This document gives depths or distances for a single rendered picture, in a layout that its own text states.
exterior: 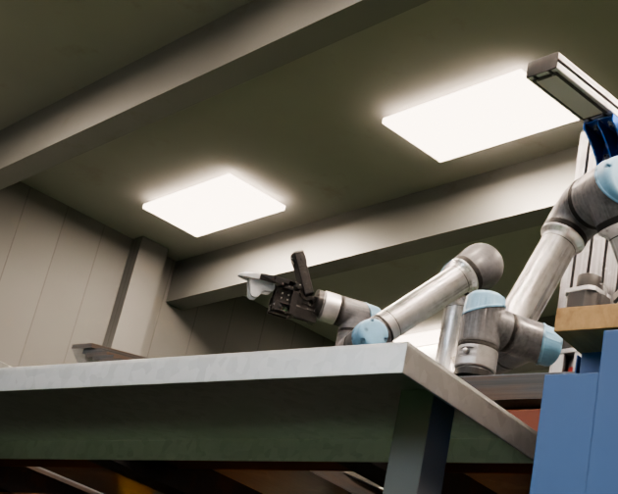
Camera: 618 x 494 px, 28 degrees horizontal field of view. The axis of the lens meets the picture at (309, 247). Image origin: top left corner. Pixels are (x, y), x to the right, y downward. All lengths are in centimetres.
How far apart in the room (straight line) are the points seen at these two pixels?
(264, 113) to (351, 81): 88
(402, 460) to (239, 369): 18
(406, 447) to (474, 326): 104
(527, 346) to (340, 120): 650
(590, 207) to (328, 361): 141
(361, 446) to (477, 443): 16
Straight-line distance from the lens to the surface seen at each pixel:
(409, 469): 121
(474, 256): 300
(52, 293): 1101
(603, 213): 248
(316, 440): 149
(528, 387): 143
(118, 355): 145
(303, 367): 118
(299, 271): 298
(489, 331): 224
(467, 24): 749
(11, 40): 894
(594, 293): 287
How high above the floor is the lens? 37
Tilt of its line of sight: 23 degrees up
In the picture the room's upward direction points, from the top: 13 degrees clockwise
